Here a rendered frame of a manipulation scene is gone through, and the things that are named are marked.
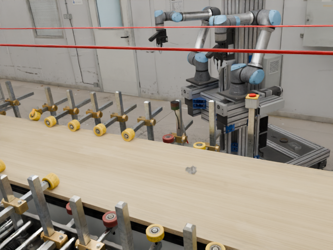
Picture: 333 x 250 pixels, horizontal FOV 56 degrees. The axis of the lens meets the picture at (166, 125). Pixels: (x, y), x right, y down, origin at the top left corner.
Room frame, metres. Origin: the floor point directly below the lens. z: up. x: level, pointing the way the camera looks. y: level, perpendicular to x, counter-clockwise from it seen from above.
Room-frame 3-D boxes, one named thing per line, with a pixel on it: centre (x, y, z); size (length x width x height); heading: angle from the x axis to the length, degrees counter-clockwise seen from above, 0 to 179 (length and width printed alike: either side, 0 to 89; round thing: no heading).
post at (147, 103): (2.17, 0.13, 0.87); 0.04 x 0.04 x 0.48; 61
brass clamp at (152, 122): (2.18, 0.15, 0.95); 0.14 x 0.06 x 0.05; 61
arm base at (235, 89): (2.39, -0.59, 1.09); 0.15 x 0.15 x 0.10
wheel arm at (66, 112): (2.57, 0.81, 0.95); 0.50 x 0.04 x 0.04; 151
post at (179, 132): (2.05, -0.09, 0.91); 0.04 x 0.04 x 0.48; 61
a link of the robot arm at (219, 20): (2.10, -0.40, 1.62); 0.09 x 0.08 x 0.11; 124
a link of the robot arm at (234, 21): (2.16, -0.47, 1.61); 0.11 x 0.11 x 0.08; 34
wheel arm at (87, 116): (2.45, 0.59, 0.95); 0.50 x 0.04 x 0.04; 151
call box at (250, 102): (1.81, -0.54, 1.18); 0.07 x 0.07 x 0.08; 61
